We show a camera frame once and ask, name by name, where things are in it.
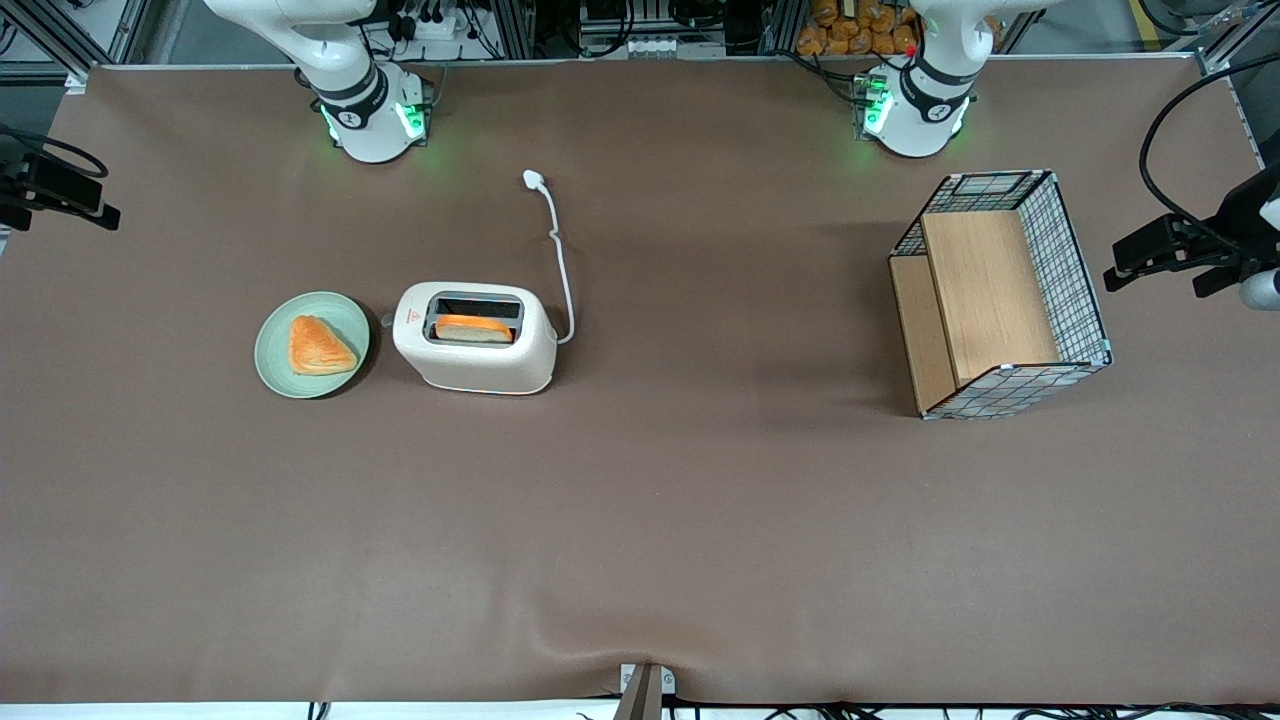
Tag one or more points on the white power strip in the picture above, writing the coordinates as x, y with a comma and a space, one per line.
430, 22

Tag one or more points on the aluminium frame profile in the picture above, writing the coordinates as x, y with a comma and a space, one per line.
1235, 35
60, 40

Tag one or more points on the orange triangular pastry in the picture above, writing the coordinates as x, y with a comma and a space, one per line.
320, 348

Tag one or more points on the bag of orange bread rolls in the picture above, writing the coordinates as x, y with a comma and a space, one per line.
850, 30

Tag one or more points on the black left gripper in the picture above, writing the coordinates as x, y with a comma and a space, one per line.
1236, 223

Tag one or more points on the toast slice with orange crust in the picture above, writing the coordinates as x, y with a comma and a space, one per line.
475, 331

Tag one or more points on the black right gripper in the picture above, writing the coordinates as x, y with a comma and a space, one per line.
12, 182

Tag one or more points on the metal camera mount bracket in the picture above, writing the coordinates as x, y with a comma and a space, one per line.
640, 695

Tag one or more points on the white two-slot toaster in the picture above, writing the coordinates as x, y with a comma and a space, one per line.
480, 370

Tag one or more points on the pale green round plate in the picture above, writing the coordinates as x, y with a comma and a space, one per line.
275, 360

